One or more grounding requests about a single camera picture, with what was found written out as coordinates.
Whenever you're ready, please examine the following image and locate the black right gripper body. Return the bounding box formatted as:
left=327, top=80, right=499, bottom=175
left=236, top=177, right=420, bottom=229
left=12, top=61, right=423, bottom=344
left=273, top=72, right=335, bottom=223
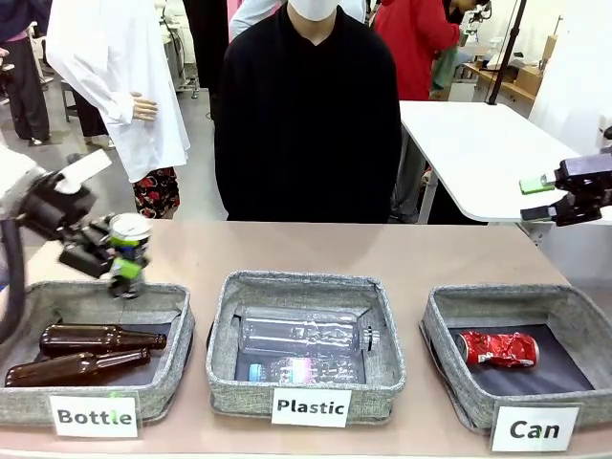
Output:
left=556, top=153, right=612, bottom=227

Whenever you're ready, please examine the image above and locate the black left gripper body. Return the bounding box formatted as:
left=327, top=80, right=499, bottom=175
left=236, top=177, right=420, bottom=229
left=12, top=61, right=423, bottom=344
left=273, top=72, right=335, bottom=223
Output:
left=23, top=173, right=96, bottom=239

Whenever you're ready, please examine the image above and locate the dark green drink can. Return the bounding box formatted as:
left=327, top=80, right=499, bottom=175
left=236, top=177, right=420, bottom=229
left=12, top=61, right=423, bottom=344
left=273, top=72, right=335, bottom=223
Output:
left=106, top=212, right=155, bottom=300

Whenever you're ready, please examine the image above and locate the brown glass beer bottle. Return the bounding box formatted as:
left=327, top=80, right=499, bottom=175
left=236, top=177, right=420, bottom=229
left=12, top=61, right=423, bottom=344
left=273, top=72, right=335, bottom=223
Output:
left=4, top=347, right=152, bottom=388
left=38, top=323, right=168, bottom=359

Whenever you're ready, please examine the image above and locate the crushed red soda can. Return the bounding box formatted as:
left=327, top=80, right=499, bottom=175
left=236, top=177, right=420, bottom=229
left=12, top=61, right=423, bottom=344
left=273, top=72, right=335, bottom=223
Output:
left=457, top=329, right=542, bottom=370

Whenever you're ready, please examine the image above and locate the large clear plastic bottle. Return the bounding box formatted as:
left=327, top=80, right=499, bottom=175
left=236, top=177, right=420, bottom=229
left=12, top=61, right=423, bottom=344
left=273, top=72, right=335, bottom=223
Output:
left=238, top=306, right=382, bottom=359

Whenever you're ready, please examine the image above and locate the small blue-capped water bottle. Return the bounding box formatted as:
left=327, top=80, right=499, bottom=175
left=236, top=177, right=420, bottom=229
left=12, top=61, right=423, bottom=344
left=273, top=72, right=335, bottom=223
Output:
left=248, top=355, right=361, bottom=384

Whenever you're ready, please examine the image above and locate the grey fabric basket labelled Can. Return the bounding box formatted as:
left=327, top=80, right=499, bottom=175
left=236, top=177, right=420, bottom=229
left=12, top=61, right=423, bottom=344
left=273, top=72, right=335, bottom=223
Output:
left=419, top=284, right=612, bottom=435

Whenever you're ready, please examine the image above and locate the grey fabric basket labelled Bottle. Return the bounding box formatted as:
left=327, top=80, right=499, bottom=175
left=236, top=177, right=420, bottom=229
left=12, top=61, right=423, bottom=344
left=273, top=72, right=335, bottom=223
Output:
left=0, top=280, right=196, bottom=427

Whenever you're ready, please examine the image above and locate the grey fabric basket labelled Plastic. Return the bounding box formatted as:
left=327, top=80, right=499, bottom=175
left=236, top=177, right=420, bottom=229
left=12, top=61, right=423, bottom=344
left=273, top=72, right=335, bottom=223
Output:
left=205, top=270, right=407, bottom=425

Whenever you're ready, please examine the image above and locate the white Can label card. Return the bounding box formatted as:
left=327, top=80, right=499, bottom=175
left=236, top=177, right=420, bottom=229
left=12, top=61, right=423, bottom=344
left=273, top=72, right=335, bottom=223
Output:
left=491, top=404, right=581, bottom=453

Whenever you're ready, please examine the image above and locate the white table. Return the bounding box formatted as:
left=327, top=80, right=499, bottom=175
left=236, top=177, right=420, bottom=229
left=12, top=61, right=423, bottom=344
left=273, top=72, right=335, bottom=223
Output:
left=399, top=99, right=612, bottom=226

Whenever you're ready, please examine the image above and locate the red floral mannequin skirt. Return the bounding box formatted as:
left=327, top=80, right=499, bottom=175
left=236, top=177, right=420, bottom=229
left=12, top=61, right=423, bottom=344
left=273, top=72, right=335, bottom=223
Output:
left=132, top=166, right=182, bottom=220

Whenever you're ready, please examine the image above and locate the cardboard box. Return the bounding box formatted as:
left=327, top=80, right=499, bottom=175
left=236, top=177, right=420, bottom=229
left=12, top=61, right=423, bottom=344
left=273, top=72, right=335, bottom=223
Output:
left=517, top=65, right=545, bottom=96

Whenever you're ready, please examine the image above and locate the wooden desk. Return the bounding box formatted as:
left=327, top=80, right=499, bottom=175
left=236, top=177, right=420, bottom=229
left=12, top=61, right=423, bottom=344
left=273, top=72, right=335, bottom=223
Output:
left=462, top=60, right=537, bottom=105

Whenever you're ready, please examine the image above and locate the black tripod pole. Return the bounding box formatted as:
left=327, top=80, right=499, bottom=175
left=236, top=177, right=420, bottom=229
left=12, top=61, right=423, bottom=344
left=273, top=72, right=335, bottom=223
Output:
left=484, top=0, right=528, bottom=107

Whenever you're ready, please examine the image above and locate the mannequin hand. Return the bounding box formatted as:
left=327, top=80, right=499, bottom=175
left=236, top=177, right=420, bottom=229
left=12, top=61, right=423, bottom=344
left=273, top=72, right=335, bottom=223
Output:
left=130, top=91, right=160, bottom=123

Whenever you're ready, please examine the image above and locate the bystander in dark trousers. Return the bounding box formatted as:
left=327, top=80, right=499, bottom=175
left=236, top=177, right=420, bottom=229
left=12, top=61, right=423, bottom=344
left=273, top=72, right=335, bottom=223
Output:
left=0, top=0, right=53, bottom=147

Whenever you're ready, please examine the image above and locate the white Bottle label card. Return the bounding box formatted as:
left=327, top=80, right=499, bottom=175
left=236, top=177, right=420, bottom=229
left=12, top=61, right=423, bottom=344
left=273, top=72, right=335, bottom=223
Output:
left=49, top=394, right=141, bottom=439

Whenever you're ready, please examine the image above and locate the mannequin in white shirt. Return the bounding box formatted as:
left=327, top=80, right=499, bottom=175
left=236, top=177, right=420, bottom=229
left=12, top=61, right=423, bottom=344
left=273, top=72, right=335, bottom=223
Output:
left=45, top=0, right=191, bottom=184

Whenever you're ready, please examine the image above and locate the bystander in red top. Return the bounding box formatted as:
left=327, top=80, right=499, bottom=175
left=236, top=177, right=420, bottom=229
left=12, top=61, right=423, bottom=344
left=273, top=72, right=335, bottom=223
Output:
left=374, top=0, right=481, bottom=102

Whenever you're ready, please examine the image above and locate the bystander in black clothes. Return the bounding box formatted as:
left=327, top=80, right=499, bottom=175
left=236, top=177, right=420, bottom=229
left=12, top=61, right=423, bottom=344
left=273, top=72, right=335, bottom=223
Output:
left=183, top=0, right=231, bottom=126

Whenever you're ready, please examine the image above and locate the person in black sweater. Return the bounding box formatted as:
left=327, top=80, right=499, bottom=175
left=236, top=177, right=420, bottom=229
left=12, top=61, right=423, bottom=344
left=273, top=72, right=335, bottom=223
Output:
left=213, top=0, right=404, bottom=225

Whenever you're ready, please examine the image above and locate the bystander in light blue shirt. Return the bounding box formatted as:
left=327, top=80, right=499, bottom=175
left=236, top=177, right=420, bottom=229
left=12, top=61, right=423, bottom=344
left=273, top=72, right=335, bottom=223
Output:
left=228, top=0, right=289, bottom=43

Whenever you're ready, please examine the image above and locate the white Plastic label card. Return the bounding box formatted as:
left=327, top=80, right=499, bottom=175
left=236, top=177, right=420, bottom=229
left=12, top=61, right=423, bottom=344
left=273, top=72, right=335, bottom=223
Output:
left=271, top=387, right=353, bottom=428

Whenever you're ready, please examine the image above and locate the white face mask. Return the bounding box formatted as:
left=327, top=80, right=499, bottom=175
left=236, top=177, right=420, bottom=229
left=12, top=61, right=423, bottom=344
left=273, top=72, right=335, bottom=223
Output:
left=288, top=0, right=340, bottom=22

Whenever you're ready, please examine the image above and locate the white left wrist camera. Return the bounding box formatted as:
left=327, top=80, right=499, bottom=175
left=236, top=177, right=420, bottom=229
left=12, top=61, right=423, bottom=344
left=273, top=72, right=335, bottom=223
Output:
left=51, top=148, right=114, bottom=195

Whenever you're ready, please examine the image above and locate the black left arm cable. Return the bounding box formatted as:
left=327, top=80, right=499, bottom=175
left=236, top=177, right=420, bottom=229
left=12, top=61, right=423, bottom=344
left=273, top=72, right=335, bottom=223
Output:
left=0, top=213, right=31, bottom=346

